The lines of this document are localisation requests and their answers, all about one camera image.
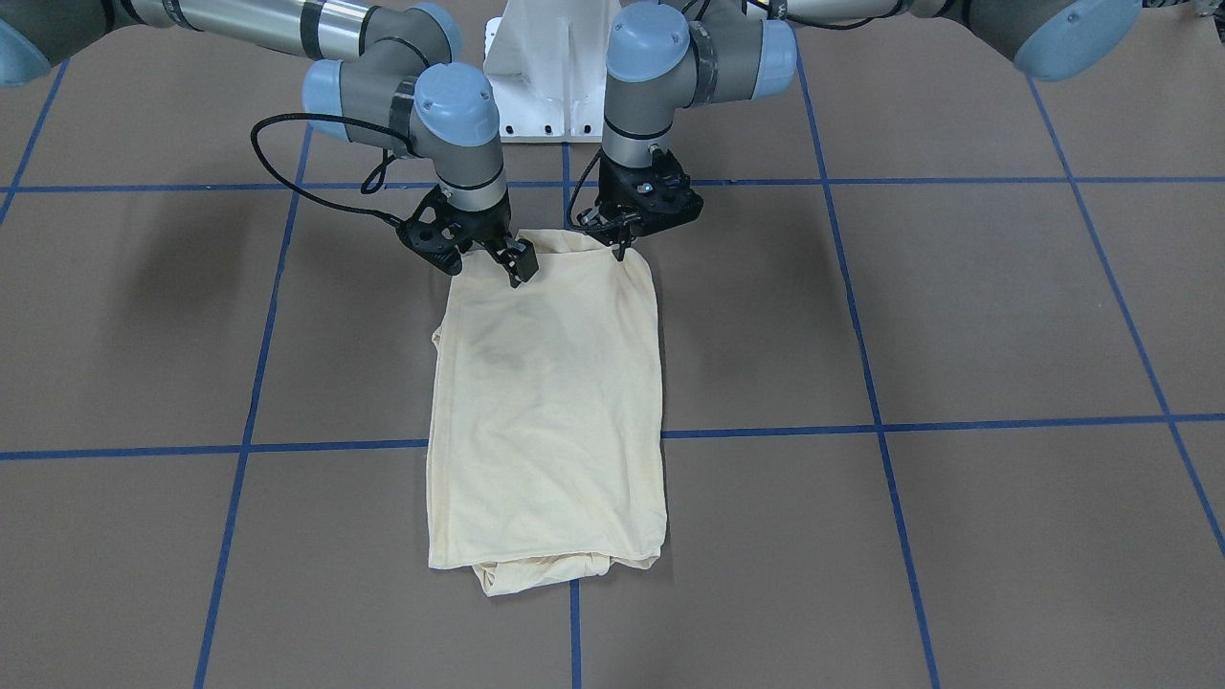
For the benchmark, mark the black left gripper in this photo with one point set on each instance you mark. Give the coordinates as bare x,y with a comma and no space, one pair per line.
613,230

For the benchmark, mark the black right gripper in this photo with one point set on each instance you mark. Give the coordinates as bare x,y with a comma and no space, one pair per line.
488,233

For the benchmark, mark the beige long-sleeve printed shirt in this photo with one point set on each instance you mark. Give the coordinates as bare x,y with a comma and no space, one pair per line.
544,459

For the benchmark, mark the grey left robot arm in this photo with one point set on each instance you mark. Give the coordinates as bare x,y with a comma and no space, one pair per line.
663,56

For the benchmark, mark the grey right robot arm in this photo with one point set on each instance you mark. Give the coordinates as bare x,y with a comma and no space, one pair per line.
382,77

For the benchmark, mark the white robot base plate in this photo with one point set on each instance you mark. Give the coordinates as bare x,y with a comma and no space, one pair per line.
547,63

